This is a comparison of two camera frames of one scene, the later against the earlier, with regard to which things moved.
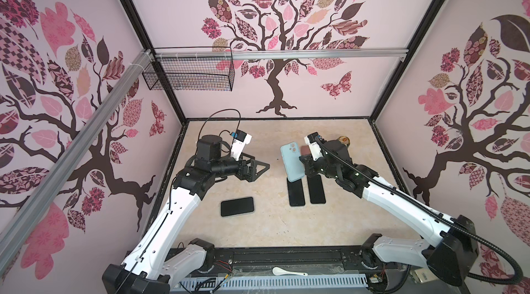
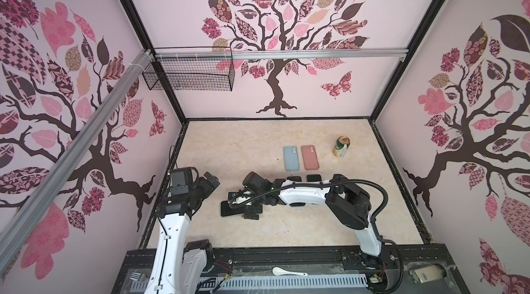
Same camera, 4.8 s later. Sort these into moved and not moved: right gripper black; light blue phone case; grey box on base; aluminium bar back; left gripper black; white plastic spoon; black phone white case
Moved: right gripper black; left gripper black; light blue phone case
Not moved: aluminium bar back; white plastic spoon; black phone white case; grey box on base
